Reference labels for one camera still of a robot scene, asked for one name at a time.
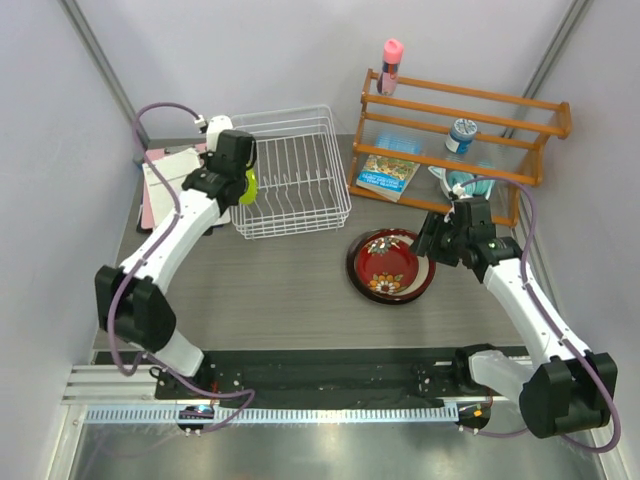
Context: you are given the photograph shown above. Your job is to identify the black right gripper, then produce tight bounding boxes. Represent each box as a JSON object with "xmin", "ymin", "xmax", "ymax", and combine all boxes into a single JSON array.
[{"xmin": 409, "ymin": 211, "xmax": 468, "ymax": 268}]

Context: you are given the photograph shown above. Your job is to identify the green plate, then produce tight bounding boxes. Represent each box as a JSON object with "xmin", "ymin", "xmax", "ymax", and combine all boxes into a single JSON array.
[{"xmin": 239, "ymin": 168, "xmax": 259, "ymax": 205}]

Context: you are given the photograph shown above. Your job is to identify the dark red patterned plate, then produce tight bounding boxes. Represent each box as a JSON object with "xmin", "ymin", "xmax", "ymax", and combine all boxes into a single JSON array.
[{"xmin": 355, "ymin": 232, "xmax": 420, "ymax": 297}]

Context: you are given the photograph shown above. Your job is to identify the dark red cream plate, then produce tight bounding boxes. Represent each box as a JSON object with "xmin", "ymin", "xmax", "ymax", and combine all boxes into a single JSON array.
[{"xmin": 366, "ymin": 228, "xmax": 436, "ymax": 305}]

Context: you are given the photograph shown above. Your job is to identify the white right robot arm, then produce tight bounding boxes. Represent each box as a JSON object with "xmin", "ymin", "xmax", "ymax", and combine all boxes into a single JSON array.
[{"xmin": 410, "ymin": 184, "xmax": 622, "ymax": 454}]

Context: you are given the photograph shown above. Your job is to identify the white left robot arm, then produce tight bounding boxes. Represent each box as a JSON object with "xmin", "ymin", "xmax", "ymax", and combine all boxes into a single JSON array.
[{"xmin": 95, "ymin": 115, "xmax": 257, "ymax": 399}]

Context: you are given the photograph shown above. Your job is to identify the orange wooden shelf rack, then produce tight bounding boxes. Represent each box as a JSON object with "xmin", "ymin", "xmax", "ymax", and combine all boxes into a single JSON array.
[{"xmin": 347, "ymin": 70, "xmax": 572, "ymax": 226}]

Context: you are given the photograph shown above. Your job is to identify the teal cat ear headphones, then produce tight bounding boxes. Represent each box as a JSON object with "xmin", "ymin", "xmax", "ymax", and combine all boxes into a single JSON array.
[{"xmin": 428, "ymin": 166, "xmax": 495, "ymax": 199}]

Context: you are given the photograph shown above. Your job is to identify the blue paperback book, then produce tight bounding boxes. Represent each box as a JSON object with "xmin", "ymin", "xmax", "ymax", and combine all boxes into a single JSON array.
[{"xmin": 356, "ymin": 154, "xmax": 420, "ymax": 202}]

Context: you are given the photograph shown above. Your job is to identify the white manual booklet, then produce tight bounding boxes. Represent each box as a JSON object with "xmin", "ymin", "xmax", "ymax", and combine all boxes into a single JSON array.
[{"xmin": 141, "ymin": 147, "xmax": 201, "ymax": 238}]

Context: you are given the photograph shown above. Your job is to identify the clear blue plastic box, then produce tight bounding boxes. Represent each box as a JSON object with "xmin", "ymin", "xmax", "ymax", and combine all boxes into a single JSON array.
[{"xmin": 374, "ymin": 132, "xmax": 423, "ymax": 156}]

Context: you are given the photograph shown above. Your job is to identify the pink clipboard folder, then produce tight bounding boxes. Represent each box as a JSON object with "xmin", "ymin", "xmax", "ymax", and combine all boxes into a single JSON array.
[{"xmin": 137, "ymin": 141, "xmax": 209, "ymax": 232}]

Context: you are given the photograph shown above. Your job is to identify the blue lidded jar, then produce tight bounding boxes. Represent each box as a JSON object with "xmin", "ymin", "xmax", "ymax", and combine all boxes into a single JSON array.
[{"xmin": 445, "ymin": 118, "xmax": 478, "ymax": 155}]

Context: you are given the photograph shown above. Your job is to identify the pink capped bottle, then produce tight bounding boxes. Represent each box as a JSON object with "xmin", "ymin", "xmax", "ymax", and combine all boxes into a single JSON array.
[{"xmin": 377, "ymin": 38, "xmax": 404, "ymax": 96}]

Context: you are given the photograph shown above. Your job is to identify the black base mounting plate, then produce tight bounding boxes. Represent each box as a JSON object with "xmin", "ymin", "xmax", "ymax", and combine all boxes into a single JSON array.
[{"xmin": 153, "ymin": 348, "xmax": 501, "ymax": 409}]

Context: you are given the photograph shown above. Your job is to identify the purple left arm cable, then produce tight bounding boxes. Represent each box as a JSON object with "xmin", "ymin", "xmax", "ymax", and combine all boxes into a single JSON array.
[{"xmin": 107, "ymin": 101, "xmax": 256, "ymax": 434}]

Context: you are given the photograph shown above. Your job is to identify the white wire dish rack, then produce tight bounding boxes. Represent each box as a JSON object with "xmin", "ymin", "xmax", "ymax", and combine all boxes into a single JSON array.
[{"xmin": 230, "ymin": 105, "xmax": 352, "ymax": 240}]

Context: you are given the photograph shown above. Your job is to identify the white slotted cable duct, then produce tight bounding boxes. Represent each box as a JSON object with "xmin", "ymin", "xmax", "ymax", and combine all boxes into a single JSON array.
[{"xmin": 84, "ymin": 404, "xmax": 459, "ymax": 426}]

